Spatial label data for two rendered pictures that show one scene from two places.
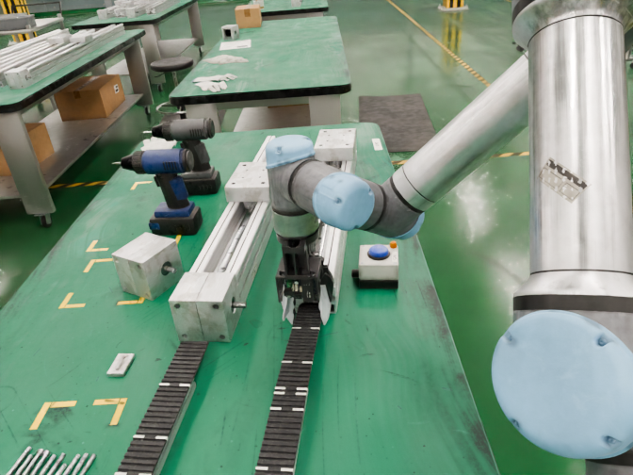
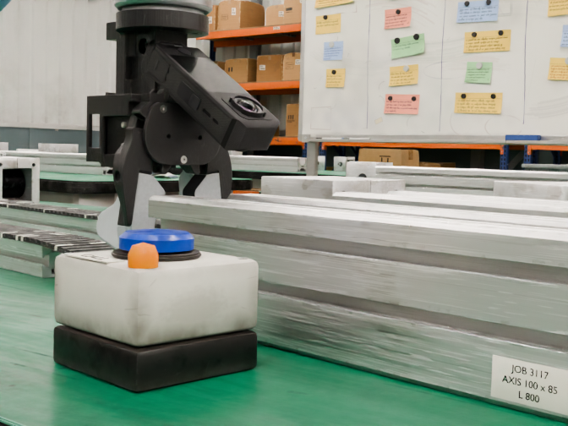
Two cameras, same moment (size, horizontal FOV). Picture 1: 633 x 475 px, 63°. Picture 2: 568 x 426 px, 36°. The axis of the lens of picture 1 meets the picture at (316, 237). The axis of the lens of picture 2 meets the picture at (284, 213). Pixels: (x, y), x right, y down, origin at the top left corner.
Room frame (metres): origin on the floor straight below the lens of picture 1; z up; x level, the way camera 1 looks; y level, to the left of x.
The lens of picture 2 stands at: (1.24, -0.46, 0.90)
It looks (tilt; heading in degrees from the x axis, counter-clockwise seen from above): 4 degrees down; 127
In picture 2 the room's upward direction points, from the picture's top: 2 degrees clockwise
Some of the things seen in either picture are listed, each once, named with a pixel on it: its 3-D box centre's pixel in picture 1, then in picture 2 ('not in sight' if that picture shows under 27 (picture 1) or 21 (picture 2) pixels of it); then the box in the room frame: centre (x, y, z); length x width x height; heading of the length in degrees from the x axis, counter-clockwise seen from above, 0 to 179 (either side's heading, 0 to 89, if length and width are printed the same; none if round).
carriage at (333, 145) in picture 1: (336, 148); not in sight; (1.45, -0.08, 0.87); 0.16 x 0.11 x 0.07; 171
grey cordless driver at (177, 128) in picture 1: (184, 156); not in sight; (1.44, 0.37, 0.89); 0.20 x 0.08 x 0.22; 87
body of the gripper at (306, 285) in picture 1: (300, 262); (155, 95); (0.74, 0.03, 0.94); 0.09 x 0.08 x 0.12; 171
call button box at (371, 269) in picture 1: (374, 266); (168, 307); (0.91, -0.12, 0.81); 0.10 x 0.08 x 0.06; 81
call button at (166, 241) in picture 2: (378, 253); (156, 248); (0.90, -0.13, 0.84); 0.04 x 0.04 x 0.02
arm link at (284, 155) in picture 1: (292, 174); not in sight; (0.75, 0.03, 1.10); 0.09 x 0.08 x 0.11; 34
